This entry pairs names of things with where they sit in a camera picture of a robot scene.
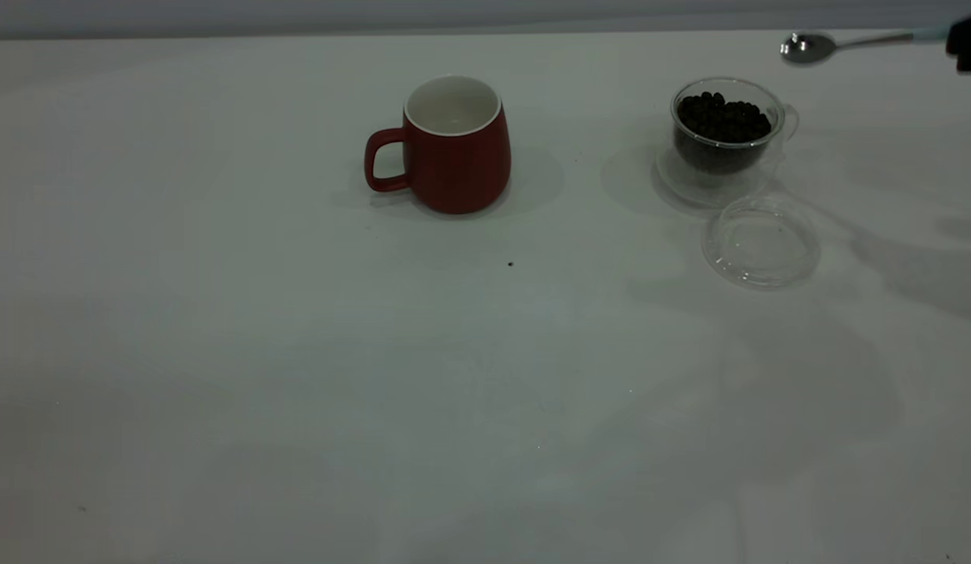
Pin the dark coffee beans pile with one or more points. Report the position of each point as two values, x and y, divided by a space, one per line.
720 125

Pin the white tablecloth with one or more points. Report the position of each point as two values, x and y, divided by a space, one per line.
485 392

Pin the red ceramic mug white inside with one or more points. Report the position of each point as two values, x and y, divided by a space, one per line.
461 172

